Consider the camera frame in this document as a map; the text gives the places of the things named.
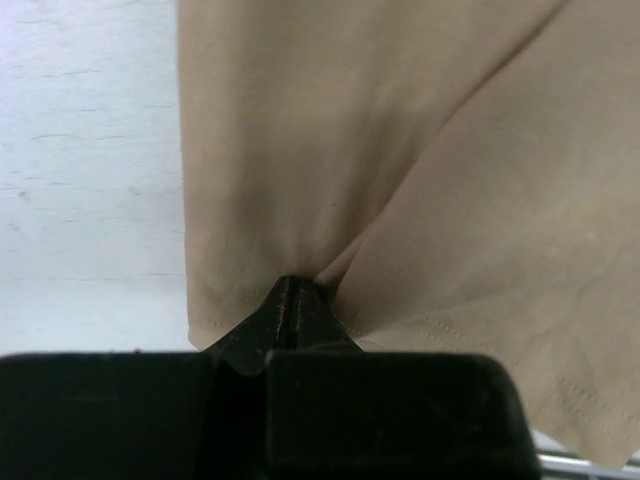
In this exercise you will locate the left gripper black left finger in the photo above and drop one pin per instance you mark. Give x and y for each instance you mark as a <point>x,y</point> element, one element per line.
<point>245,347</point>

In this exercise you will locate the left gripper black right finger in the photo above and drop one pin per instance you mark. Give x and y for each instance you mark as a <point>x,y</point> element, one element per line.
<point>314,325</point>

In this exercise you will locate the beige t shirt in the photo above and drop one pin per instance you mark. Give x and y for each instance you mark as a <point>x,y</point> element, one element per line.
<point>461,175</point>

